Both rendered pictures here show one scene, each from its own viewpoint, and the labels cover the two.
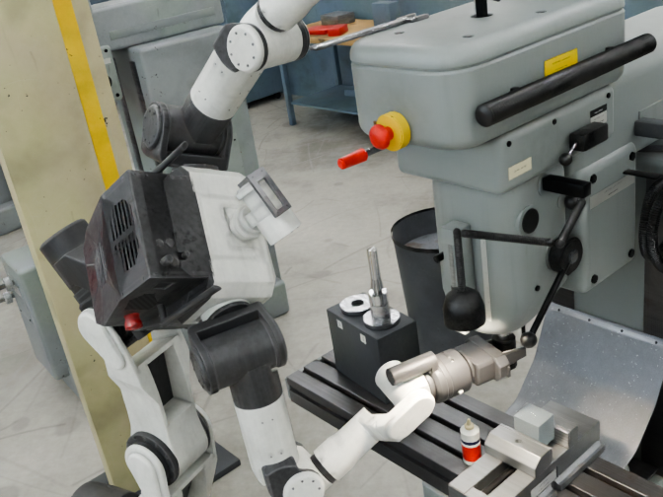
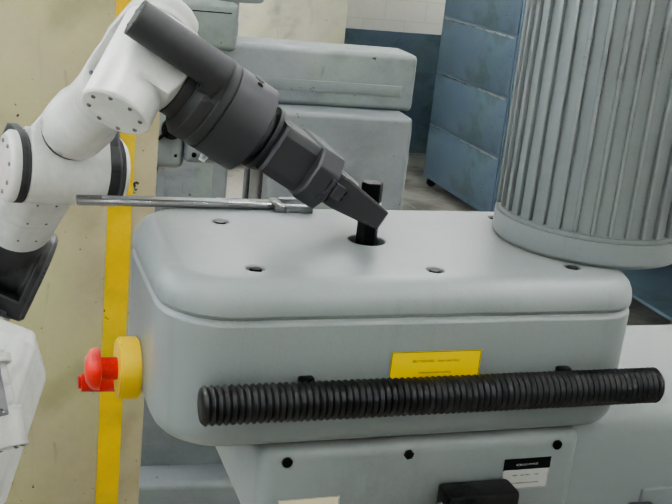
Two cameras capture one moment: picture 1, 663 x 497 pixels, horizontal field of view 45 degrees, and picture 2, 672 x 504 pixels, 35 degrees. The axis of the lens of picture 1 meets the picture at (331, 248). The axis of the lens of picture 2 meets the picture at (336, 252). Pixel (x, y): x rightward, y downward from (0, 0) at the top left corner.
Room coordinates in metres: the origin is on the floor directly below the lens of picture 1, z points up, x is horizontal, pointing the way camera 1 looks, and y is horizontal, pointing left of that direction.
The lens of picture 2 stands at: (0.36, -0.58, 2.19)
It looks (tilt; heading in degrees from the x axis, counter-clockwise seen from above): 17 degrees down; 17
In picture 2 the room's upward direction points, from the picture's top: 6 degrees clockwise
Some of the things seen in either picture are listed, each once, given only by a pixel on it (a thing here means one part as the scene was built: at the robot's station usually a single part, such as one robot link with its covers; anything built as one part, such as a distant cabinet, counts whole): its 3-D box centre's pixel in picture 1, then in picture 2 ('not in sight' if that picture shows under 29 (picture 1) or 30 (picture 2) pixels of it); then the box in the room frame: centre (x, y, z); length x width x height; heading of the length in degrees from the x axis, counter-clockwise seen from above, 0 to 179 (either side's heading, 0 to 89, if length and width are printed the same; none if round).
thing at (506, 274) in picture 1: (498, 242); not in sight; (1.35, -0.31, 1.47); 0.21 x 0.19 x 0.32; 37
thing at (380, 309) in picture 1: (379, 306); not in sight; (1.69, -0.09, 1.19); 0.05 x 0.05 x 0.06
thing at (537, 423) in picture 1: (534, 426); not in sight; (1.30, -0.35, 1.07); 0.06 x 0.05 x 0.06; 38
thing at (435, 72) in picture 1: (490, 60); (371, 314); (1.36, -0.32, 1.81); 0.47 x 0.26 x 0.16; 127
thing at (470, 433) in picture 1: (470, 440); not in sight; (1.36, -0.23, 1.01); 0.04 x 0.04 x 0.11
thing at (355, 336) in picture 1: (374, 343); not in sight; (1.73, -0.07, 1.06); 0.22 x 0.12 x 0.20; 30
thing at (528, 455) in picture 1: (517, 450); not in sight; (1.26, -0.30, 1.05); 0.12 x 0.06 x 0.04; 38
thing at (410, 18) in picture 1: (369, 31); (195, 202); (1.35, -0.12, 1.89); 0.24 x 0.04 x 0.01; 126
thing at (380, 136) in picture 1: (382, 135); (102, 368); (1.20, -0.11, 1.76); 0.04 x 0.03 x 0.04; 37
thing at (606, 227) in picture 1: (559, 206); not in sight; (1.46, -0.47, 1.47); 0.24 x 0.19 x 0.26; 37
